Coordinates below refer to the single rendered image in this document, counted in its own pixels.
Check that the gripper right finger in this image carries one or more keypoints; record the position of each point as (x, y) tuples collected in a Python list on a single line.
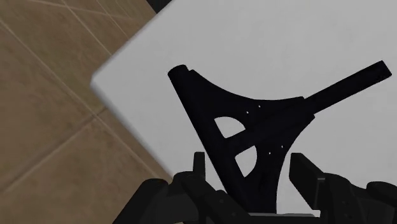
[(328, 192)]

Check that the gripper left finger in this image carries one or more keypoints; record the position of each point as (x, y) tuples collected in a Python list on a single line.
[(189, 195)]

